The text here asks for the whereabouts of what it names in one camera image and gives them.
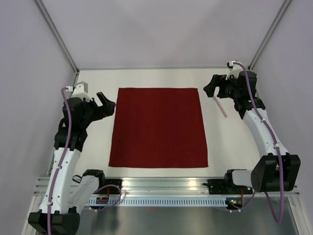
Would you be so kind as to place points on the aluminium front rail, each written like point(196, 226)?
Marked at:
point(159, 186)

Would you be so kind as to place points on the white slotted cable duct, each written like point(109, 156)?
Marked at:
point(173, 202)

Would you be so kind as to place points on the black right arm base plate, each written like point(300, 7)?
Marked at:
point(220, 187)

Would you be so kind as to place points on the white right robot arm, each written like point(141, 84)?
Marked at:
point(277, 168)

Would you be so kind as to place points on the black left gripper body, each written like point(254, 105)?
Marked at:
point(93, 112)

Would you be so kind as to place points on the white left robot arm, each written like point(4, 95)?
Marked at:
point(60, 209)

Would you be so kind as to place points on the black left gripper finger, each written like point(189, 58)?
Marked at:
point(109, 109)
point(101, 97)

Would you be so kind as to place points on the aluminium right frame post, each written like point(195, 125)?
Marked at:
point(270, 32)

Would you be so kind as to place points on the aluminium frame post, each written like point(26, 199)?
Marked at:
point(55, 32)
point(270, 32)

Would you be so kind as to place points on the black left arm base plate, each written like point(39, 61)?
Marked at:
point(112, 190)

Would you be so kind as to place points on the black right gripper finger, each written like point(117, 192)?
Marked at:
point(216, 80)
point(209, 90)

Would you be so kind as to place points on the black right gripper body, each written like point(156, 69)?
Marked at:
point(228, 88)

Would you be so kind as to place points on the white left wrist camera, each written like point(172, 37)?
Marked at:
point(80, 90)

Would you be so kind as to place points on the silver table knife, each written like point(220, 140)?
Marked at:
point(220, 106)

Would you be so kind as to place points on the dark red cloth napkin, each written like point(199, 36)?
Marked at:
point(158, 128)

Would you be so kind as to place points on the aluminium left frame post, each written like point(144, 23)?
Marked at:
point(55, 32)

